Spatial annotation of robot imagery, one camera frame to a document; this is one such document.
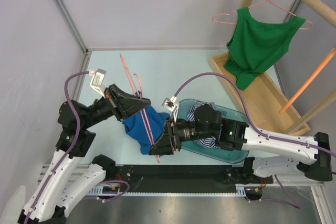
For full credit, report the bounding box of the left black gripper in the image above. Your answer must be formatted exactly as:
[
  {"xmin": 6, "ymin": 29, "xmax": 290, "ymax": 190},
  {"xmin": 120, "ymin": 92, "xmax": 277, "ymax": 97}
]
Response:
[{"xmin": 82, "ymin": 83, "xmax": 151, "ymax": 128}]

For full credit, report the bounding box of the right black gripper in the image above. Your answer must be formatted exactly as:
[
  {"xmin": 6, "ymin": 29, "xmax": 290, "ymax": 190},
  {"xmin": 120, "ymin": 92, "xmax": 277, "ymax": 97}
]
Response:
[{"xmin": 149, "ymin": 117, "xmax": 215, "ymax": 157}]

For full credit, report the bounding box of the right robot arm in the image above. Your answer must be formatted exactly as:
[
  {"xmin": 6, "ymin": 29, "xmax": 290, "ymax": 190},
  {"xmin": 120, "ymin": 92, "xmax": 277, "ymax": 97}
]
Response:
[{"xmin": 149, "ymin": 104, "xmax": 334, "ymax": 183}]

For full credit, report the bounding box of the green tank top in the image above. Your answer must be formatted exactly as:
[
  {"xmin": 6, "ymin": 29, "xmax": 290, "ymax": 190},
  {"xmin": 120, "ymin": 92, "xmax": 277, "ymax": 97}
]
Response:
[{"xmin": 224, "ymin": 7, "xmax": 306, "ymax": 90}]

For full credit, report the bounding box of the blue white striped tank top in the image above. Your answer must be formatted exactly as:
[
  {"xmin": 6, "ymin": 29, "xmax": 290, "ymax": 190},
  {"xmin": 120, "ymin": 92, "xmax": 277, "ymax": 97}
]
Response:
[{"xmin": 186, "ymin": 101, "xmax": 219, "ymax": 149}]

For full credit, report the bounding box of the pink hanger of green top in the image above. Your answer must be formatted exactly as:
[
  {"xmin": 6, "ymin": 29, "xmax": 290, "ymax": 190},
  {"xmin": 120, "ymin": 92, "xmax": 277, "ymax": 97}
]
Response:
[{"xmin": 212, "ymin": 0, "xmax": 297, "ymax": 25}]

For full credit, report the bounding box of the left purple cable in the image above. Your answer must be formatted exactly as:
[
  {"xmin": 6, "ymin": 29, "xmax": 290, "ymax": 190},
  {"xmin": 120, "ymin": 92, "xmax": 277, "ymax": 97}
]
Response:
[{"xmin": 23, "ymin": 70, "xmax": 131, "ymax": 224}]

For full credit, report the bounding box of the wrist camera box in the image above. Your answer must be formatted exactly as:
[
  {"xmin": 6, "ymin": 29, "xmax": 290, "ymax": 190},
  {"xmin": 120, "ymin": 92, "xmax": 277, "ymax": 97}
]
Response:
[
  {"xmin": 89, "ymin": 69, "xmax": 106, "ymax": 97},
  {"xmin": 162, "ymin": 96, "xmax": 179, "ymax": 122}
]

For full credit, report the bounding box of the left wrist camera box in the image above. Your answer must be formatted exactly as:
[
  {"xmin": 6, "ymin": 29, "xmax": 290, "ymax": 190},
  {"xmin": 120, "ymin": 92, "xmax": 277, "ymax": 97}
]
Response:
[{"xmin": 89, "ymin": 69, "xmax": 106, "ymax": 97}]

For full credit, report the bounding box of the purple cable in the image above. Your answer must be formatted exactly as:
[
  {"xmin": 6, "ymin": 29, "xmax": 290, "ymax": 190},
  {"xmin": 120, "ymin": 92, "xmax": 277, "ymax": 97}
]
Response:
[
  {"xmin": 23, "ymin": 70, "xmax": 131, "ymax": 224},
  {"xmin": 172, "ymin": 72, "xmax": 336, "ymax": 209}
]

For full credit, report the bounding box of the orange hanger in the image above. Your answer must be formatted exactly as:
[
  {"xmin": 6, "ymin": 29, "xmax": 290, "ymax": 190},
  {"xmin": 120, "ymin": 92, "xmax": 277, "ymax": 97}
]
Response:
[{"xmin": 279, "ymin": 46, "xmax": 335, "ymax": 114}]

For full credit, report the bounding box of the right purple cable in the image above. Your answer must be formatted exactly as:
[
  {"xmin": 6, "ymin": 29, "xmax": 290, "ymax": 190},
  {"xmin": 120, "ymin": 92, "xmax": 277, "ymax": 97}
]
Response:
[{"xmin": 172, "ymin": 72, "xmax": 336, "ymax": 209}]

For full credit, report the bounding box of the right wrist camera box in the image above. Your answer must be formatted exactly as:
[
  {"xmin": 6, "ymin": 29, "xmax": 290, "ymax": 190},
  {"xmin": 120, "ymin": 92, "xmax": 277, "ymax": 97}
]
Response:
[{"xmin": 162, "ymin": 96, "xmax": 179, "ymax": 122}]

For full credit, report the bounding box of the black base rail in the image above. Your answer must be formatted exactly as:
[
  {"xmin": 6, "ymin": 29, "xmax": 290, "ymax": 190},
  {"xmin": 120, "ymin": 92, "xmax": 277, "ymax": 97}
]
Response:
[{"xmin": 114, "ymin": 165, "xmax": 262, "ymax": 192}]

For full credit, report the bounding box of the white cable duct strip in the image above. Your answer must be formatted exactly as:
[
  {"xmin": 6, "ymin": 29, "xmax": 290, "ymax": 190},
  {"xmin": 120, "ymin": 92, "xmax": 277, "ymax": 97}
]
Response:
[{"xmin": 86, "ymin": 185, "xmax": 246, "ymax": 198}]

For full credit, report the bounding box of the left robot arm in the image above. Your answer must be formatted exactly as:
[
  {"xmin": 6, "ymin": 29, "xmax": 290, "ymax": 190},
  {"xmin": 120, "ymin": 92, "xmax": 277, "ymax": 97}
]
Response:
[{"xmin": 17, "ymin": 84, "xmax": 151, "ymax": 223}]

